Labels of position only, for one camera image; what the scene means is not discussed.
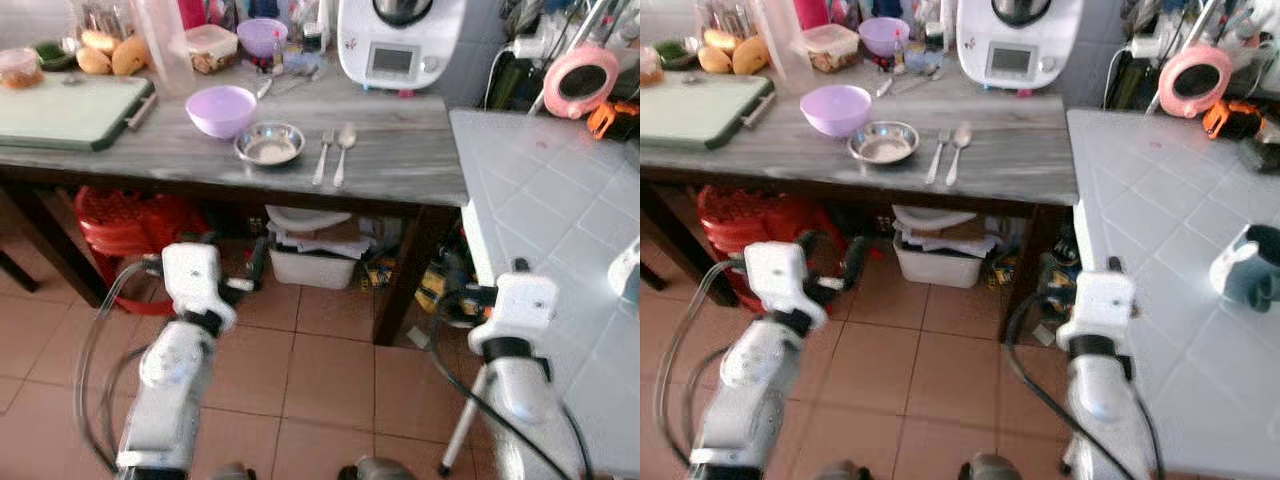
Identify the large silver metal spoon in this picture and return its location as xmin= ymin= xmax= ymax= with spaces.
xmin=944 ymin=122 xmax=974 ymax=189
xmin=331 ymin=122 xmax=359 ymax=191

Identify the white folding table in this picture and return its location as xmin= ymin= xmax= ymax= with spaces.
xmin=448 ymin=108 xmax=641 ymax=480
xmin=1066 ymin=108 xmax=1280 ymax=480

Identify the white plastic bin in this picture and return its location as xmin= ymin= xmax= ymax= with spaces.
xmin=265 ymin=205 xmax=377 ymax=292
xmin=892 ymin=205 xmax=992 ymax=290

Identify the red plastic stool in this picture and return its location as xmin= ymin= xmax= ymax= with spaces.
xmin=696 ymin=184 xmax=832 ymax=314
xmin=74 ymin=185 xmax=212 ymax=317

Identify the grey wooden dining table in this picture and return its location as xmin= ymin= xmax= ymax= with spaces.
xmin=640 ymin=40 xmax=1081 ymax=346
xmin=0 ymin=40 xmax=471 ymax=348

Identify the white and blue mug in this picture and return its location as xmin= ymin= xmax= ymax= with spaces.
xmin=606 ymin=237 xmax=641 ymax=307
xmin=1208 ymin=224 xmax=1280 ymax=314

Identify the stainless steel bowl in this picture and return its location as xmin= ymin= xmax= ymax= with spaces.
xmin=233 ymin=121 xmax=307 ymax=168
xmin=847 ymin=120 xmax=921 ymax=166

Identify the silver metal fork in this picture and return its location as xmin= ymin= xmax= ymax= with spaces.
xmin=923 ymin=128 xmax=952 ymax=187
xmin=310 ymin=128 xmax=336 ymax=188

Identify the large purple plastic bowl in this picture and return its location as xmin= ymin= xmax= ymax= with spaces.
xmin=186 ymin=85 xmax=259 ymax=141
xmin=799 ymin=84 xmax=873 ymax=140

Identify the orange and black tool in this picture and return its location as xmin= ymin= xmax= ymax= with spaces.
xmin=585 ymin=99 xmax=641 ymax=142
xmin=1202 ymin=98 xmax=1267 ymax=142

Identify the pink round mirror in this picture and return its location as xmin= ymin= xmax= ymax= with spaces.
xmin=1156 ymin=44 xmax=1235 ymax=122
xmin=542 ymin=42 xmax=622 ymax=122

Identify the green rimmed cutting board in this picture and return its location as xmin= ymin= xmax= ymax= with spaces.
xmin=0 ymin=73 xmax=159 ymax=154
xmin=640 ymin=72 xmax=778 ymax=152

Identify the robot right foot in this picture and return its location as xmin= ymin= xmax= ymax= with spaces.
xmin=959 ymin=455 xmax=1022 ymax=480
xmin=339 ymin=457 xmax=402 ymax=480

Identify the rectangular clear food container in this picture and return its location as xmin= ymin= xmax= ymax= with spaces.
xmin=185 ymin=24 xmax=242 ymax=76
xmin=803 ymin=24 xmax=862 ymax=75

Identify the clear bottle with orange cap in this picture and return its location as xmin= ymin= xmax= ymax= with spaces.
xmin=130 ymin=0 xmax=197 ymax=97
xmin=750 ymin=0 xmax=817 ymax=97

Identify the small purple plastic bowl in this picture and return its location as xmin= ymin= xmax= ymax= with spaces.
xmin=236 ymin=17 xmax=290 ymax=60
xmin=858 ymin=17 xmax=912 ymax=59

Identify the white power adapter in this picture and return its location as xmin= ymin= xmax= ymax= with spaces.
xmin=1129 ymin=34 xmax=1182 ymax=60
xmin=509 ymin=34 xmax=562 ymax=62

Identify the clear glass jar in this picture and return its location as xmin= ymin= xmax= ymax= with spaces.
xmin=75 ymin=0 xmax=137 ymax=42
xmin=700 ymin=0 xmax=757 ymax=40

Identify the white kitchen food processor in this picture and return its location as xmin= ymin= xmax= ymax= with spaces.
xmin=337 ymin=0 xmax=469 ymax=94
xmin=957 ymin=0 xmax=1087 ymax=94

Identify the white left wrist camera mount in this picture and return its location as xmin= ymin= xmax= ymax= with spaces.
xmin=160 ymin=242 xmax=239 ymax=332
xmin=743 ymin=242 xmax=827 ymax=332

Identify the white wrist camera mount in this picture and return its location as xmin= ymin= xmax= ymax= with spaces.
xmin=743 ymin=242 xmax=827 ymax=332
xmin=468 ymin=272 xmax=560 ymax=361
xmin=1057 ymin=270 xmax=1139 ymax=352
xmin=160 ymin=242 xmax=239 ymax=332

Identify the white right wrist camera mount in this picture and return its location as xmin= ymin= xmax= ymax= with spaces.
xmin=1057 ymin=270 xmax=1139 ymax=352
xmin=468 ymin=272 xmax=560 ymax=361

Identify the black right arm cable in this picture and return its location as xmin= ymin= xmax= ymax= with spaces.
xmin=424 ymin=290 xmax=593 ymax=480
xmin=1002 ymin=294 xmax=1163 ymax=480

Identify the long black left arm cable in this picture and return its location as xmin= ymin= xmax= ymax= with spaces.
xmin=75 ymin=257 xmax=167 ymax=473
xmin=655 ymin=257 xmax=747 ymax=468

